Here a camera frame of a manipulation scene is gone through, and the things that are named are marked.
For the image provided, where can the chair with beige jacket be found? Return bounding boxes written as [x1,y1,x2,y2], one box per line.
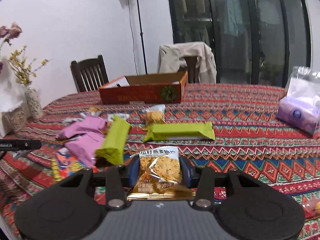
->
[157,42,218,85]

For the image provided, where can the pink dried flowers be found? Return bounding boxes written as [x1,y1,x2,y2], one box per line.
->
[0,22,23,73]

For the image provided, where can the green snack bar pack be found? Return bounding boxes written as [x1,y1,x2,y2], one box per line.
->
[95,118,131,165]

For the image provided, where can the floral ceramic slim vase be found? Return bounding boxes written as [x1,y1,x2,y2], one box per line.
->
[24,84,43,120]

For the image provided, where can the dark glass sliding door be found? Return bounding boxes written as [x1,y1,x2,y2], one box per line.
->
[169,0,311,87]

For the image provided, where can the patterned red tablecloth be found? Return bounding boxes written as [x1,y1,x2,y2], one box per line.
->
[1,85,319,238]

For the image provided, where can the small crisp packet dark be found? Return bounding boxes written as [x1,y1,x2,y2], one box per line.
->
[107,113,130,122]

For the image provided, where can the pink snack pack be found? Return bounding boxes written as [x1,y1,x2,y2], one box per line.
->
[56,115,107,140]
[65,132,104,167]

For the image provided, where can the yellow flower branches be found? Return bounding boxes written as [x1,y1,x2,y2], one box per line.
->
[8,46,53,85]

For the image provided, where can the dark wooden chair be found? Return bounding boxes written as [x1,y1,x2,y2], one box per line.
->
[71,55,108,92]

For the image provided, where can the purple tissue pack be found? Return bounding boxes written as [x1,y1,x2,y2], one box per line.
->
[276,66,319,136]

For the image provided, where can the orange cardboard box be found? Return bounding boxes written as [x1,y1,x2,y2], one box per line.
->
[99,70,188,105]

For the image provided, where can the beige jacket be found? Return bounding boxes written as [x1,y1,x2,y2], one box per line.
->
[157,42,218,85]

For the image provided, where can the orange colourful chip bag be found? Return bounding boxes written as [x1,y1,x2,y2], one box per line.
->
[51,147,99,181]

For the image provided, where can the white crisp snack packet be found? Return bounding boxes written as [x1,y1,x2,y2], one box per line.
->
[127,146,195,200]

